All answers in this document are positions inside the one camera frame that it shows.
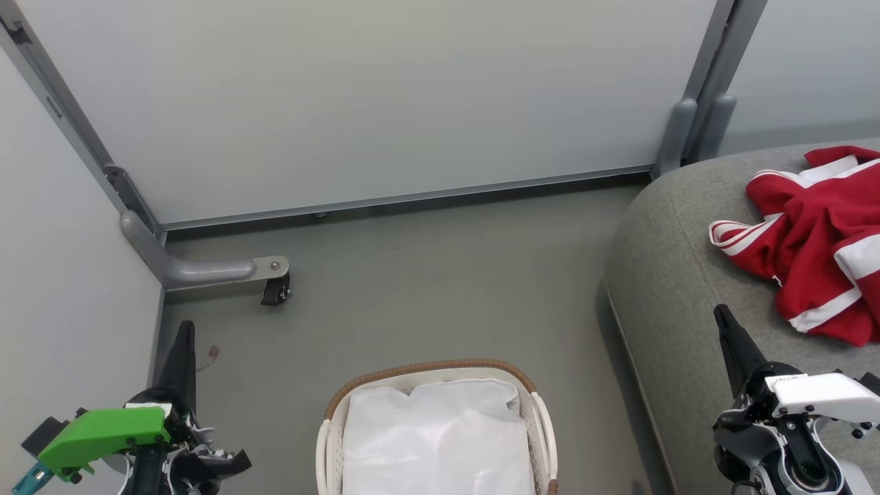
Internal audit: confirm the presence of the red and white striped garment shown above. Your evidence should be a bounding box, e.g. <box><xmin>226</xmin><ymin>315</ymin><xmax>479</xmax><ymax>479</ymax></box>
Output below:
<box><xmin>708</xmin><ymin>144</ymin><xmax>880</xmax><ymax>348</ymax></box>

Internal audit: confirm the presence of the white plastic bag liner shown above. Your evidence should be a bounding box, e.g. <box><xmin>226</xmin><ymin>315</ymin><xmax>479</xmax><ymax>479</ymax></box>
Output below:
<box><xmin>341</xmin><ymin>378</ymin><xmax>538</xmax><ymax>495</ymax></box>

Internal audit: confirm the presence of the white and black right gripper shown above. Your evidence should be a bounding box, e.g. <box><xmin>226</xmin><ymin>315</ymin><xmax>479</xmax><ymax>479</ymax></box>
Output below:
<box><xmin>714</xmin><ymin>305</ymin><xmax>880</xmax><ymax>442</ymax></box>

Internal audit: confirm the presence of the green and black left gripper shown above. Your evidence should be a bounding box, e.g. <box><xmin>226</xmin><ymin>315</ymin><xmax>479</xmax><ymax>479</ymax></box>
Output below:
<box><xmin>38</xmin><ymin>320</ymin><xmax>252</xmax><ymax>483</ymax></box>

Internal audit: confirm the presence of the grey partition foot with bolt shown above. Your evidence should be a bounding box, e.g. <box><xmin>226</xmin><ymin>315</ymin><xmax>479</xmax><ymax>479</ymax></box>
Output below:
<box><xmin>122</xmin><ymin>210</ymin><xmax>291</xmax><ymax>292</ymax></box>

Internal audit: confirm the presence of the black caster wheel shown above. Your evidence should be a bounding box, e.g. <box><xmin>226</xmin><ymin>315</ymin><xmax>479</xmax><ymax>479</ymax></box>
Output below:
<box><xmin>260</xmin><ymin>273</ymin><xmax>293</xmax><ymax>307</ymax></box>

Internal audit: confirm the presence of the grey partition bottom rail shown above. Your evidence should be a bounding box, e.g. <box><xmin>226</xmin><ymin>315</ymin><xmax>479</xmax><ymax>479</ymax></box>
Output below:
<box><xmin>162</xmin><ymin>164</ymin><xmax>654</xmax><ymax>232</ymax></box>

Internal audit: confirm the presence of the white laundry basket brown rim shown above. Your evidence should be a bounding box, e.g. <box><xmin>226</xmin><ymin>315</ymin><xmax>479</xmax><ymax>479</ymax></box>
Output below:
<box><xmin>316</xmin><ymin>359</ymin><xmax>559</xmax><ymax>495</ymax></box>

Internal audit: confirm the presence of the grey double partition post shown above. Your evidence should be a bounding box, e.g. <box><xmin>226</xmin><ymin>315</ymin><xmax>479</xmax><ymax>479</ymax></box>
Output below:
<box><xmin>653</xmin><ymin>0</ymin><xmax>768</xmax><ymax>178</ymax></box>

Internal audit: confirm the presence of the grey single partition post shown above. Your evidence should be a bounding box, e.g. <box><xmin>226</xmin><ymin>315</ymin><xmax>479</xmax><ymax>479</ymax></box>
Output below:
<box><xmin>0</xmin><ymin>12</ymin><xmax>167</xmax><ymax>245</ymax></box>

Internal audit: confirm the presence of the grey fabric sofa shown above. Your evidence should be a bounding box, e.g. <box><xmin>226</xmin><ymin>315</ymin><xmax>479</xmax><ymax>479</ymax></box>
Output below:
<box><xmin>604</xmin><ymin>137</ymin><xmax>880</xmax><ymax>495</ymax></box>

